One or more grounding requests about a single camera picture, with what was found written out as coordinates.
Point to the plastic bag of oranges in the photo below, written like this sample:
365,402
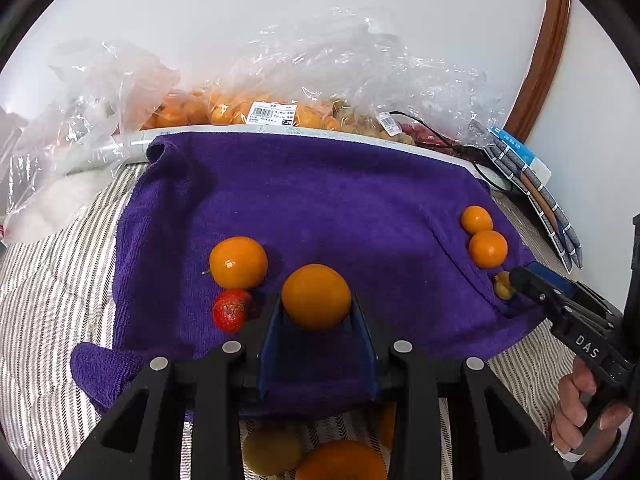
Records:
375,60

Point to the white plastic bag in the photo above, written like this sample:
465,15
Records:
75,125

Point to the small single orange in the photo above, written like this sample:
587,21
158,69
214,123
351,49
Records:
316,296
238,262
476,220
487,248

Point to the blue white tissue pack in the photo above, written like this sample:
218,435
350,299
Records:
530,160

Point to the clear bag of oranges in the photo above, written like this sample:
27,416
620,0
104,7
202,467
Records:
220,110

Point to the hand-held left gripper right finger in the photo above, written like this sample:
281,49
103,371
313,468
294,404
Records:
367,350

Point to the brown wooden door frame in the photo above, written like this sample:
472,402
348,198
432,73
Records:
545,60

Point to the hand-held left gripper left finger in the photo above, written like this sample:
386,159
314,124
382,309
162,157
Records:
267,355

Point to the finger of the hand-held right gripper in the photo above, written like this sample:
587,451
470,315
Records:
525,282
555,277

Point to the striped mattress cover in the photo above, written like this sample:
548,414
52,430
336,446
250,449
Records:
50,310

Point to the pile of oranges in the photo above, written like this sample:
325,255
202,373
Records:
340,460

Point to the person's right hand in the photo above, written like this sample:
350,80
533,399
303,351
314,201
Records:
570,400

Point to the small red fruit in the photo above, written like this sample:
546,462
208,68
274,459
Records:
231,310

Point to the clear bag of red fruits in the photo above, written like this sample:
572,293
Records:
425,137

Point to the yellow-green round fruit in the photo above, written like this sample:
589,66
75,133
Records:
272,447
502,285

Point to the clear bag of yellow fruits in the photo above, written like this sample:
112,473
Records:
370,125

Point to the purple towel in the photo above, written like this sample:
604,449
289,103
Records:
325,200

